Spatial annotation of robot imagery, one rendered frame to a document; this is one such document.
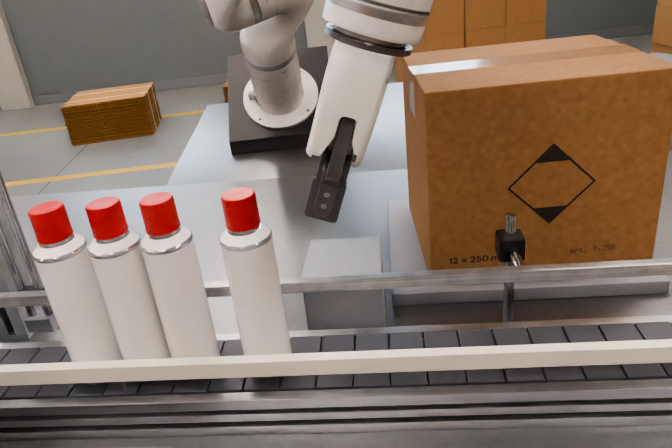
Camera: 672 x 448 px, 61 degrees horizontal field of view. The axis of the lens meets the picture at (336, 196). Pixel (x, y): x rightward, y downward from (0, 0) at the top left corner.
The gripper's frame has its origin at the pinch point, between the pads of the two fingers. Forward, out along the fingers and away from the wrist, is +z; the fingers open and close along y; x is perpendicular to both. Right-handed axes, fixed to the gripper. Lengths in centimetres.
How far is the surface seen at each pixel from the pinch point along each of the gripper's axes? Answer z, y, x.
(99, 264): 11.9, 2.6, -19.7
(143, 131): 162, -372, -143
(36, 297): 22.5, -2.7, -28.6
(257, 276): 8.9, 2.4, -4.4
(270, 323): 14.2, 2.2, -2.1
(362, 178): 23, -61, 8
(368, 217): 22.4, -43.3, 9.7
